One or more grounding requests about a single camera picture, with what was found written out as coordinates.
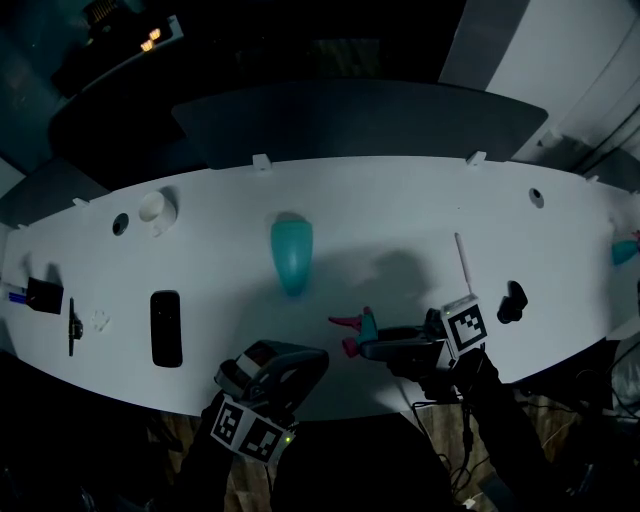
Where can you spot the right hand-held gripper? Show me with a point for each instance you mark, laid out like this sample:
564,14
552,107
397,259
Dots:
467,327

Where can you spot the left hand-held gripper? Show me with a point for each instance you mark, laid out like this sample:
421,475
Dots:
250,432

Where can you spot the teal pink spray nozzle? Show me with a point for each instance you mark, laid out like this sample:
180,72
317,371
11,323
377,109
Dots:
369,322

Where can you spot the person's left forearm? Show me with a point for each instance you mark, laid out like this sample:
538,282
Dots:
210,460

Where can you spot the person's right forearm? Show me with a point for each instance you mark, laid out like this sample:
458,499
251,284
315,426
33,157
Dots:
500,425

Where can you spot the teal pink spray bottle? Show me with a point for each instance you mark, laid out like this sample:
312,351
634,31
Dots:
622,252

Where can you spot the white pink pen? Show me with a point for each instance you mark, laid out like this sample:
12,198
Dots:
464,262

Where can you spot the person's dark clothed body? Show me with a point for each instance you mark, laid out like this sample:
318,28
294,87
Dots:
360,470

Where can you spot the small black gadget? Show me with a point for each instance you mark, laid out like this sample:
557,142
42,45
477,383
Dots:
512,302

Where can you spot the black phone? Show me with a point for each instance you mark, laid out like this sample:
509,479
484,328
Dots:
166,330

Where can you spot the white mug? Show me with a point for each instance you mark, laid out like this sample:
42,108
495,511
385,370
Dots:
157,212

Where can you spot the grey desk divider panel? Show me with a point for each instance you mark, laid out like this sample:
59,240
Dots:
360,125
620,172
50,192

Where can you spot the black pen holder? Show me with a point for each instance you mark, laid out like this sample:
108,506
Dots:
45,295

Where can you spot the blue pens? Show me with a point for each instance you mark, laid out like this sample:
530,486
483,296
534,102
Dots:
16,296

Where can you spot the small glowing lamps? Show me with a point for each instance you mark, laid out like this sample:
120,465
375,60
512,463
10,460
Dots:
150,40

